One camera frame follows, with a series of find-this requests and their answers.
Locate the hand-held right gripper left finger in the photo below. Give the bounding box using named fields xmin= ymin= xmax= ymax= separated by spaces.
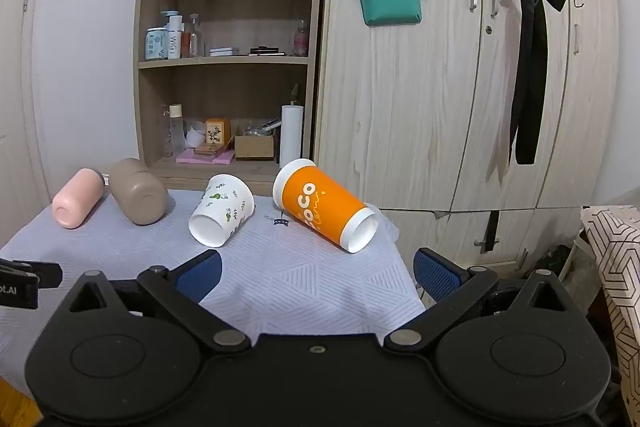
xmin=52 ymin=251 xmax=252 ymax=353

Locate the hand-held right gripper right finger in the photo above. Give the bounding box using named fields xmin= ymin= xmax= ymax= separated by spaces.
xmin=383 ymin=248 xmax=585 ymax=353

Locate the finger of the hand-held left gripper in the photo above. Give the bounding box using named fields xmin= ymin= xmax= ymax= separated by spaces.
xmin=0 ymin=258 xmax=64 ymax=290

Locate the white leaf-print paper cup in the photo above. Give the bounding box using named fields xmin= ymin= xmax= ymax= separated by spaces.
xmin=188 ymin=173 xmax=256 ymax=249

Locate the pink cup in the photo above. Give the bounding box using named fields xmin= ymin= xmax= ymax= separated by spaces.
xmin=51 ymin=168 xmax=107 ymax=230

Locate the brown cup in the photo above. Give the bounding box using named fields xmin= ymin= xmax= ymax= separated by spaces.
xmin=108 ymin=158 xmax=170 ymax=227

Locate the orange paper cup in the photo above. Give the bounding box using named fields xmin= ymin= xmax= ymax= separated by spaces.
xmin=272 ymin=158 xmax=379 ymax=255

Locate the pale grey patterned tablecloth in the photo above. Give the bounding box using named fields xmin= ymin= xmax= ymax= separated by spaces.
xmin=0 ymin=187 xmax=427 ymax=390

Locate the dark bag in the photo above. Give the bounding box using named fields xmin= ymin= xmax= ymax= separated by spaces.
xmin=529 ymin=245 xmax=574 ymax=281

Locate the flat pink box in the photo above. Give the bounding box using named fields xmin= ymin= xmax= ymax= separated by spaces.
xmin=175 ymin=149 xmax=236 ymax=166

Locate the cardboard box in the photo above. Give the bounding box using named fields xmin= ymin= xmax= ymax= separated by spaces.
xmin=233 ymin=133 xmax=276 ymax=162

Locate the clear bottle with beige cap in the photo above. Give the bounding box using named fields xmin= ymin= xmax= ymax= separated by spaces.
xmin=166 ymin=104 xmax=187 ymax=157

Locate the orange flower-print box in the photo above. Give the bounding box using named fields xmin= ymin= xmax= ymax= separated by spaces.
xmin=204 ymin=117 xmax=233 ymax=151

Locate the white paper roll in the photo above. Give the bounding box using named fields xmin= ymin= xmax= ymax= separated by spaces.
xmin=279 ymin=104 xmax=305 ymax=169

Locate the light wood wardrobe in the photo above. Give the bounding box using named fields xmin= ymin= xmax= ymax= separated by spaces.
xmin=314 ymin=0 xmax=622 ymax=269

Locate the geometric patterned cloth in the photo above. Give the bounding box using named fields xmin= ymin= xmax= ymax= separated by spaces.
xmin=579 ymin=205 xmax=640 ymax=424

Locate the wooden shelf unit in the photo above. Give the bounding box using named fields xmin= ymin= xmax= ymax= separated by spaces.
xmin=132 ymin=0 xmax=327 ymax=196

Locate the black ribbon bow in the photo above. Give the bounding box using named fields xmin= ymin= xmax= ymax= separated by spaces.
xmin=502 ymin=0 xmax=571 ymax=166

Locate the white blue-print jar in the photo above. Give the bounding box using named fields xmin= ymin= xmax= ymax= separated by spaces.
xmin=144 ymin=28 xmax=169 ymax=61

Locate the clear glass bottle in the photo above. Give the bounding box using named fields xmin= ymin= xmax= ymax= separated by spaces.
xmin=188 ymin=13 xmax=205 ymax=58

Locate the white pump bottle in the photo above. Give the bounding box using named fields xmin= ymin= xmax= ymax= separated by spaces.
xmin=160 ymin=10 xmax=183 ymax=60

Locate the pink jar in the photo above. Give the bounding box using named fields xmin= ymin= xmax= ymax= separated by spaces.
xmin=293 ymin=20 xmax=310 ymax=57

